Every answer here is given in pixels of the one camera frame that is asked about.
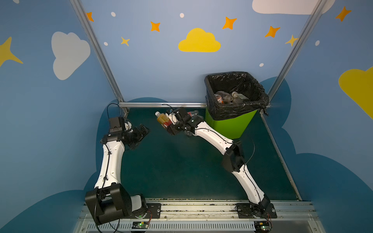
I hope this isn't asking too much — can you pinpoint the black bin liner bag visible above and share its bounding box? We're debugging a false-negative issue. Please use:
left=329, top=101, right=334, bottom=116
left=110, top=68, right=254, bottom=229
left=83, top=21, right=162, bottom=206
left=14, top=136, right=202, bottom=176
left=205, top=71, right=269, bottom=120

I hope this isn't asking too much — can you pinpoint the aluminium frame back bar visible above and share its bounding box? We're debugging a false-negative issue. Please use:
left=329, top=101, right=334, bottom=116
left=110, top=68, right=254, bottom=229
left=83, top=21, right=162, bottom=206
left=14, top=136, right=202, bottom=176
left=119, top=102, right=207, bottom=108

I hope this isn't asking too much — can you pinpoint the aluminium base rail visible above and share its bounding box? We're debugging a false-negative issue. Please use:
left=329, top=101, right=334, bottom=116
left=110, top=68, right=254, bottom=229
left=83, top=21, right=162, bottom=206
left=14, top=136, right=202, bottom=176
left=74, top=199, right=325, bottom=233

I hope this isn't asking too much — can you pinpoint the green trash bin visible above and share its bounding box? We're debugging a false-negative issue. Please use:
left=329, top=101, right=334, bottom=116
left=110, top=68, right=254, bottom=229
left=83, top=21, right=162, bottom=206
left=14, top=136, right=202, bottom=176
left=205, top=110, right=257, bottom=139

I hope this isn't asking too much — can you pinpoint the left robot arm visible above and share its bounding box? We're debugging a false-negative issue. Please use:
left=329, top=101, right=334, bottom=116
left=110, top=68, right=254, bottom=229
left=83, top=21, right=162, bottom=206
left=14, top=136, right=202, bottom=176
left=85, top=124, right=150, bottom=225

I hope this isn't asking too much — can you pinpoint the dark red juice bottle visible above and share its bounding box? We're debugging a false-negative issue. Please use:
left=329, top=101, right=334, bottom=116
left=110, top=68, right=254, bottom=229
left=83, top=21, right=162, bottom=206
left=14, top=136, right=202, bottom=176
left=155, top=112, right=173, bottom=128

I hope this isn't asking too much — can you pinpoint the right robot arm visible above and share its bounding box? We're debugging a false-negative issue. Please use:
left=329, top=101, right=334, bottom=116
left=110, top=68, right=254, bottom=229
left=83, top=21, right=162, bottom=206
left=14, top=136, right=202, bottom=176
left=166, top=107, right=271, bottom=214

